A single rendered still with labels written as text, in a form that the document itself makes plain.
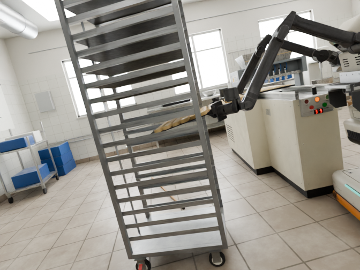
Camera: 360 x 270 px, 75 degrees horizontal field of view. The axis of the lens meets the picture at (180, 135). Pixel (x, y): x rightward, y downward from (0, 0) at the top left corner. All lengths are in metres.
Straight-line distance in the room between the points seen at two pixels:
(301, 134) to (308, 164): 0.25
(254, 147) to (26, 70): 5.13
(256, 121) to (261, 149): 0.31
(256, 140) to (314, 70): 3.87
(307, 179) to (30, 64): 5.70
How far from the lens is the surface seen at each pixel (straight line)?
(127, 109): 1.39
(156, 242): 1.74
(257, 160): 2.75
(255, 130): 2.67
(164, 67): 1.33
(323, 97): 2.09
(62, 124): 6.02
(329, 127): 2.18
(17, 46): 6.42
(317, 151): 2.18
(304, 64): 2.84
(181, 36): 1.30
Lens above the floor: 1.07
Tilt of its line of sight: 10 degrees down
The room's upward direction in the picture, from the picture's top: 13 degrees counter-clockwise
